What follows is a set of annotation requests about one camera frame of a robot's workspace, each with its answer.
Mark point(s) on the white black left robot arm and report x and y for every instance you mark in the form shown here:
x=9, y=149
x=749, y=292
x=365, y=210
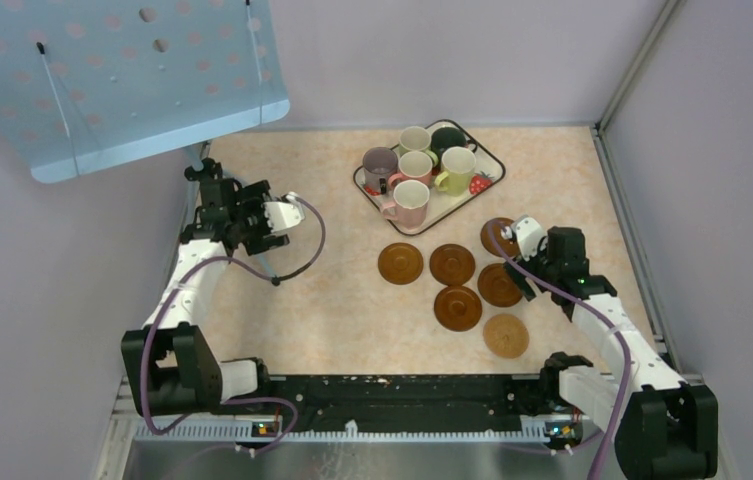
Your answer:
x=170, y=367

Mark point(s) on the grey tripod stand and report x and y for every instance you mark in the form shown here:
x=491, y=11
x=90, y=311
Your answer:
x=204, y=216

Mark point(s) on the pink mug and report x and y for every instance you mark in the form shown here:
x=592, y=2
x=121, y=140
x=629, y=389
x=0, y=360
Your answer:
x=413, y=165
x=408, y=205

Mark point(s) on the purple grey mug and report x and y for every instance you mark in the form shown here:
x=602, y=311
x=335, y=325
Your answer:
x=378, y=164

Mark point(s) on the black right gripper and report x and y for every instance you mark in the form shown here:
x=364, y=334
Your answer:
x=519, y=276

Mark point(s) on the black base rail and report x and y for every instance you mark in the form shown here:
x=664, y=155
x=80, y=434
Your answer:
x=405, y=404

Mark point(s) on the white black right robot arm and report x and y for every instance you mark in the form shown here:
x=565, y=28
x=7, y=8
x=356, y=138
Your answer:
x=656, y=423

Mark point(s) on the light woven round coaster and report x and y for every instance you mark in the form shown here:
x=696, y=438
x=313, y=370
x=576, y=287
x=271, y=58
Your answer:
x=506, y=336

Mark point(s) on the dark green mug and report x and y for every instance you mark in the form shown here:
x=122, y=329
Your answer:
x=447, y=137

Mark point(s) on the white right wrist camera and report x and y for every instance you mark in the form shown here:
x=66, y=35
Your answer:
x=527, y=233

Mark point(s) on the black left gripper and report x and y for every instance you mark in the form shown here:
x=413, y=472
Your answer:
x=254, y=196

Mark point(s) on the brown round coaster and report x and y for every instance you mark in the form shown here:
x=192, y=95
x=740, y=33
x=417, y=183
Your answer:
x=452, y=264
x=457, y=308
x=497, y=288
x=492, y=240
x=400, y=263

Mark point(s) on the pink mug in front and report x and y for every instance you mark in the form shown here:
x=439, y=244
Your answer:
x=408, y=205

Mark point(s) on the yellow green mug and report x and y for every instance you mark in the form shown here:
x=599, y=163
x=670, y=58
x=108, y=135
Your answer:
x=457, y=170

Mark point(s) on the light blue perforated board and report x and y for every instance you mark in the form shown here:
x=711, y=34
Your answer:
x=90, y=85

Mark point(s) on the cream mug at back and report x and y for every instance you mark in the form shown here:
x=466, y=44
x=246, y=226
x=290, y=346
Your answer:
x=416, y=138

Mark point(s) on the pink mug in middle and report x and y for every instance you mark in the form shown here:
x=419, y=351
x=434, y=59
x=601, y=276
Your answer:
x=413, y=165

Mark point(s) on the white tray with black rim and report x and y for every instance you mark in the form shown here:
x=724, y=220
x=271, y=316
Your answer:
x=489, y=171

